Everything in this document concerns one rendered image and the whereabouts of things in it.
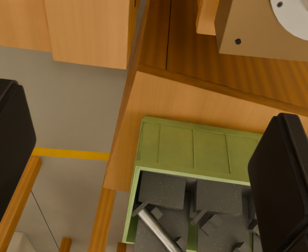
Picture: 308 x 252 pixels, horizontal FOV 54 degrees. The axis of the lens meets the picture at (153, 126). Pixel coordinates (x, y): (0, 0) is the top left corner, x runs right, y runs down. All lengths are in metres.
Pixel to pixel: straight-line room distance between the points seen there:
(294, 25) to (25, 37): 0.45
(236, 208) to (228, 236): 0.09
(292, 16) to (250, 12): 0.06
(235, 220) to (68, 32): 0.70
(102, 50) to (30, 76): 1.35
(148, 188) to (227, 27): 0.54
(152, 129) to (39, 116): 1.41
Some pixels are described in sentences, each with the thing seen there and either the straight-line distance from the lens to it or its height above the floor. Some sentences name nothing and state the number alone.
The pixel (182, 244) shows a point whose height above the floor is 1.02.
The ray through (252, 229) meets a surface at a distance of 0.94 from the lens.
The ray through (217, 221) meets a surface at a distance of 0.90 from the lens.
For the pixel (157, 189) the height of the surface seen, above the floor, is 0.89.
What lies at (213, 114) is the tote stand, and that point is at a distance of 0.80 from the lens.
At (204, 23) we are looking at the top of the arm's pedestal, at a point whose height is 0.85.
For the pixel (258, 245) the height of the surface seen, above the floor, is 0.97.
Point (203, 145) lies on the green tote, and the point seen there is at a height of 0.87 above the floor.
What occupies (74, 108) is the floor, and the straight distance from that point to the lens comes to 1.96.
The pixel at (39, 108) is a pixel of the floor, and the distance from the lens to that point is 2.05.
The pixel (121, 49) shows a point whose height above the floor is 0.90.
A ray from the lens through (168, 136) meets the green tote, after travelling 0.76.
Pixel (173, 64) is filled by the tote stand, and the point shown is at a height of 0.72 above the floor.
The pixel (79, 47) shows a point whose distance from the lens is 0.57.
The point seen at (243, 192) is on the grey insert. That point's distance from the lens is 0.98.
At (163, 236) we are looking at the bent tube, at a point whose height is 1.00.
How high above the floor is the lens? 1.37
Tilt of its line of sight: 45 degrees down
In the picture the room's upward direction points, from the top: 174 degrees counter-clockwise
